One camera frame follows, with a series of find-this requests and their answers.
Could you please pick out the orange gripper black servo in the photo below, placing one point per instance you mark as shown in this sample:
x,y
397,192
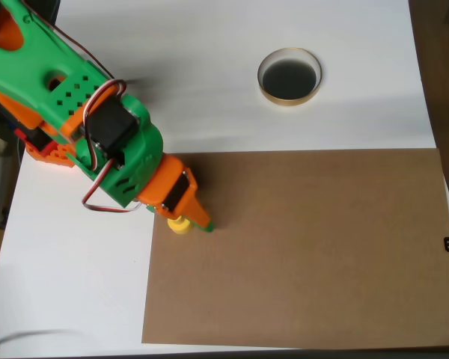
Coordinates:
x,y
182,191

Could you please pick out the small yellow plastic piece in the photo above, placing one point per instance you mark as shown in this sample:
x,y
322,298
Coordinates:
x,y
179,227

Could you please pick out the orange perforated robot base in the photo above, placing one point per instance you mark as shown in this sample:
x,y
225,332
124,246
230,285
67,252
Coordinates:
x,y
52,155

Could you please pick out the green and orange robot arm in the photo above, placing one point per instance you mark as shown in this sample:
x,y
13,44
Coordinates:
x,y
30,63

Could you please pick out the round dish with gold rim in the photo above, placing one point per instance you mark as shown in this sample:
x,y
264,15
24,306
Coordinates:
x,y
288,80

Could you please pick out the brown cardboard sheet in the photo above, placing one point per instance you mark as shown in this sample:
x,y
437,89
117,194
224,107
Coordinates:
x,y
303,243

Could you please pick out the black red table clamp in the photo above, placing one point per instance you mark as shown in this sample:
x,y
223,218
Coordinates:
x,y
39,141

